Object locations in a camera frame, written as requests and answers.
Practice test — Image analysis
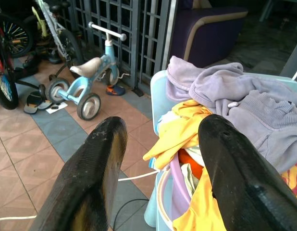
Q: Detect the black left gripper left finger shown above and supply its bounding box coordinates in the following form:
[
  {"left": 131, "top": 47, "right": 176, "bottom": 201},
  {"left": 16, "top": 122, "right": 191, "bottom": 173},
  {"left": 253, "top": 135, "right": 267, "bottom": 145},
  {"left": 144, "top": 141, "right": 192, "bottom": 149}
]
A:
[{"left": 29, "top": 116, "right": 128, "bottom": 231}]

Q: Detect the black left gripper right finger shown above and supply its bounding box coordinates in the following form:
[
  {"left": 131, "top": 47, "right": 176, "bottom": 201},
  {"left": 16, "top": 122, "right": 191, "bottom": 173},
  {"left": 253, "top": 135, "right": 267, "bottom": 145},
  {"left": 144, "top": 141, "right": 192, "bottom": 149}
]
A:
[{"left": 198, "top": 114, "right": 297, "bottom": 231}]

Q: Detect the orange garment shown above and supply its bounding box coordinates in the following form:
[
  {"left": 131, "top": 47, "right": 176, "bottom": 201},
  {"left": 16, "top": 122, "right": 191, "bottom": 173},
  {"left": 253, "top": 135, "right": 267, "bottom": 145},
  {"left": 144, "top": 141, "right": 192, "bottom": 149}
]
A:
[{"left": 178, "top": 149, "right": 204, "bottom": 180}]

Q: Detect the white striped garment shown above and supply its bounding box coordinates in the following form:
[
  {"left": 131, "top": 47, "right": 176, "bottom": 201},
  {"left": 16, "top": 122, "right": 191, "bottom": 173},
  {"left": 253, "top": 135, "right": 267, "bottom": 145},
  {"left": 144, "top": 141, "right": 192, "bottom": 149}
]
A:
[{"left": 180, "top": 144, "right": 204, "bottom": 195}]

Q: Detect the pink yellow patterned cloth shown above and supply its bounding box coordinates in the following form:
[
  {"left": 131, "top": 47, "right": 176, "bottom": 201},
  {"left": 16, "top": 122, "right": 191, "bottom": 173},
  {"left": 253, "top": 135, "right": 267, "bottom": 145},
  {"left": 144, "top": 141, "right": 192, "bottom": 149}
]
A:
[{"left": 281, "top": 160, "right": 297, "bottom": 203}]

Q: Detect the lavender plastic hoop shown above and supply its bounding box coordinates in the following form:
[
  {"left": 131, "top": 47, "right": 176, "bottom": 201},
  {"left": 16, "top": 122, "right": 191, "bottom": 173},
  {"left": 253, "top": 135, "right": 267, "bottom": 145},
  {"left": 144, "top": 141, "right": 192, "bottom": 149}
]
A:
[{"left": 170, "top": 154, "right": 192, "bottom": 221}]

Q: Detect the lavender hooded sweatshirt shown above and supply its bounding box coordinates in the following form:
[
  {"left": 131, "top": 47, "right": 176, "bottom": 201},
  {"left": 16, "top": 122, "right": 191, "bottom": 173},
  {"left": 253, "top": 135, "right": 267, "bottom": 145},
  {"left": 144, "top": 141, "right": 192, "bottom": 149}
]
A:
[{"left": 165, "top": 55, "right": 297, "bottom": 174}]

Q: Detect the yellow garment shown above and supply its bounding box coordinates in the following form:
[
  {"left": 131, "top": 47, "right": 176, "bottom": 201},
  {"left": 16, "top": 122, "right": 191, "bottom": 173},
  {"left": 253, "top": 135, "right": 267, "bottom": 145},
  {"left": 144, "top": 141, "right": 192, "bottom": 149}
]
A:
[{"left": 142, "top": 99, "right": 213, "bottom": 170}]

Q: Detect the white paper sheet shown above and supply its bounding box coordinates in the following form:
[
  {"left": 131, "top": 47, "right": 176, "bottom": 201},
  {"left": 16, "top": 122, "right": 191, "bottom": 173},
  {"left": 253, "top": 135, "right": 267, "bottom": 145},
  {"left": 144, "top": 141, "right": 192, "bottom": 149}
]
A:
[{"left": 45, "top": 102, "right": 68, "bottom": 115}]

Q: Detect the grey black sandal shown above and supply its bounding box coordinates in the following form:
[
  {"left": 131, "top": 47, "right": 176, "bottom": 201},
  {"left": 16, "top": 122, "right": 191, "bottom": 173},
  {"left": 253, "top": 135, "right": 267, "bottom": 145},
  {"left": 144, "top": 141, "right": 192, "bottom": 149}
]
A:
[
  {"left": 23, "top": 90, "right": 43, "bottom": 115},
  {"left": 37, "top": 99, "right": 53, "bottom": 111}
]

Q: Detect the blue orange kids shoe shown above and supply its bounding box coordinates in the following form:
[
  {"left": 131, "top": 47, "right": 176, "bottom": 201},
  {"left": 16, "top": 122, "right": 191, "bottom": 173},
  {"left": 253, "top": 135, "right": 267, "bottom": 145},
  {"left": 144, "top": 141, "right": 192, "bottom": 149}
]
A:
[{"left": 105, "top": 84, "right": 126, "bottom": 97}]

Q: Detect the light blue laundry basket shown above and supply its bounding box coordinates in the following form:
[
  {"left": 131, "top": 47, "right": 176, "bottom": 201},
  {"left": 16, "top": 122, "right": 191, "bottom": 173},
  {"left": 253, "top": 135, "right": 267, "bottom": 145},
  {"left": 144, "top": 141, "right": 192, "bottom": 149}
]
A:
[{"left": 144, "top": 70, "right": 297, "bottom": 231}]

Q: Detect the light blue kids tricycle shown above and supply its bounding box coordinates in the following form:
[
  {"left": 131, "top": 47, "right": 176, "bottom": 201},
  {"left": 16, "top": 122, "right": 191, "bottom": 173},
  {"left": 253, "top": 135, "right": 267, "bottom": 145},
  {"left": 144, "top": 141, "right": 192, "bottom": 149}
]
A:
[{"left": 45, "top": 21, "right": 128, "bottom": 121}]

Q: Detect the black shoe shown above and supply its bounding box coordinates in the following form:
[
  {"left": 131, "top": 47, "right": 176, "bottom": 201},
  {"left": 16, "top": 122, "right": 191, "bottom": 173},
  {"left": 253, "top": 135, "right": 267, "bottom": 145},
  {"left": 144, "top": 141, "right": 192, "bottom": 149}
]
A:
[{"left": 46, "top": 48, "right": 63, "bottom": 65}]

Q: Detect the black red bicycle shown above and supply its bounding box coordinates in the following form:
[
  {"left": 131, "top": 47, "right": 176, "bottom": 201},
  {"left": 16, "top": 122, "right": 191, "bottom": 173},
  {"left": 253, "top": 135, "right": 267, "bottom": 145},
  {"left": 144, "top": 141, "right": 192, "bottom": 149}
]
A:
[{"left": 0, "top": 21, "right": 19, "bottom": 111}]

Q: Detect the dark purple armchair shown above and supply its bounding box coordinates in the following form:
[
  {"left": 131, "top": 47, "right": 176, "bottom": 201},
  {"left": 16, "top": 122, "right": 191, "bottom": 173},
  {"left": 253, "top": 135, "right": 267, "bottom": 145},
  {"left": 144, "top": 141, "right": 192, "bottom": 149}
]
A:
[{"left": 169, "top": 0, "right": 249, "bottom": 69}]

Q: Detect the white green bicycle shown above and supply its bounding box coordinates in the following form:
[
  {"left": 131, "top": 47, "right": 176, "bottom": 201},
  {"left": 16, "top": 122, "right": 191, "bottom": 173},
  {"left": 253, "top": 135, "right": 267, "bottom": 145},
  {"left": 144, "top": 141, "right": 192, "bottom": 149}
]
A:
[{"left": 30, "top": 0, "right": 85, "bottom": 73}]

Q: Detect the dark metal grille gate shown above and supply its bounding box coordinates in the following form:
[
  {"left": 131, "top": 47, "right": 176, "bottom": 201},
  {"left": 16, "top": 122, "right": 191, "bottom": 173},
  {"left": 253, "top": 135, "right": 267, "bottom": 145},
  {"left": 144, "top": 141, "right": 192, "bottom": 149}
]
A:
[{"left": 68, "top": 0, "right": 177, "bottom": 90}]

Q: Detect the black bicycle with colourful spokes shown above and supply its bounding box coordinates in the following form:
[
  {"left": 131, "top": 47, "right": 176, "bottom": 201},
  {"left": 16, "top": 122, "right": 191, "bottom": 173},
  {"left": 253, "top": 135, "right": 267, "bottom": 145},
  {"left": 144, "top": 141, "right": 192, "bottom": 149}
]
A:
[{"left": 0, "top": 12, "right": 35, "bottom": 59}]

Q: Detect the white cable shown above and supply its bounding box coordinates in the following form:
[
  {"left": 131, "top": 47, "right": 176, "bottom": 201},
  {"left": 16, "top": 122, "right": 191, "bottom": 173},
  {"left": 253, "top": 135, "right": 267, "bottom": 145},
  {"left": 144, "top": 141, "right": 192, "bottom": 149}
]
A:
[{"left": 0, "top": 169, "right": 161, "bottom": 222}]

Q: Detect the black cable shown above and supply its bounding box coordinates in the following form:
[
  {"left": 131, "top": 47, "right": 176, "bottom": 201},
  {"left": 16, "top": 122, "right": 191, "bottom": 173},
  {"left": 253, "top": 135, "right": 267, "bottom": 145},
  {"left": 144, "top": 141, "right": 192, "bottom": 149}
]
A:
[{"left": 112, "top": 198, "right": 149, "bottom": 230}]

